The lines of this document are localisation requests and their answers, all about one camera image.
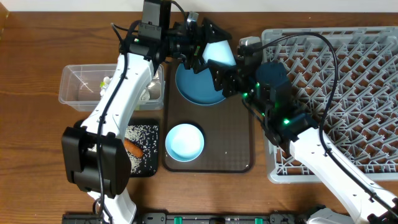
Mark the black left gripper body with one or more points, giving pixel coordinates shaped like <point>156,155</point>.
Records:
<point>187,43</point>

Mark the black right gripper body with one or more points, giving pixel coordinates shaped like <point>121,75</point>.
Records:
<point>245,86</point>

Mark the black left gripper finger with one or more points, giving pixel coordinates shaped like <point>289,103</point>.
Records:
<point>199,65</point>
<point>213,33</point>

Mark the light blue cup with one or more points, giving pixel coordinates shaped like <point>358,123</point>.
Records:
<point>220,52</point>

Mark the dark blue plate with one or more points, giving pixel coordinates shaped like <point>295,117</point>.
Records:
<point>197,88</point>

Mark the light blue bowl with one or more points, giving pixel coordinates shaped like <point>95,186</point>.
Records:
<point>184,142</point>

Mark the orange carrot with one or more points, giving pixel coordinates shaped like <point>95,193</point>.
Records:
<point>135,150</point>

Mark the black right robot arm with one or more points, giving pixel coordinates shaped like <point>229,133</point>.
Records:
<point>266,89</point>

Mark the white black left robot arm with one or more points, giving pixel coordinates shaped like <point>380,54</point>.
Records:
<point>138,60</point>

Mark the grey dishwasher rack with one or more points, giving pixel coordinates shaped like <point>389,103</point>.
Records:
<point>349,73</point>

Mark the clear plastic waste bin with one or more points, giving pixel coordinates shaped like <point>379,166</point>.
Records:
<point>80,86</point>

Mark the dark brown serving tray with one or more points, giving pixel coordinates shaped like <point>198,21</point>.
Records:
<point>226,126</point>

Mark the black tray with rice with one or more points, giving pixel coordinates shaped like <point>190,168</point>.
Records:
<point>79,150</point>

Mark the pile of white rice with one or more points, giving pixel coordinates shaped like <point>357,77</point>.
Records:
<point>146,136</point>

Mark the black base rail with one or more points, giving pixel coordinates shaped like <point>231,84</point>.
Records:
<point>319,214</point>

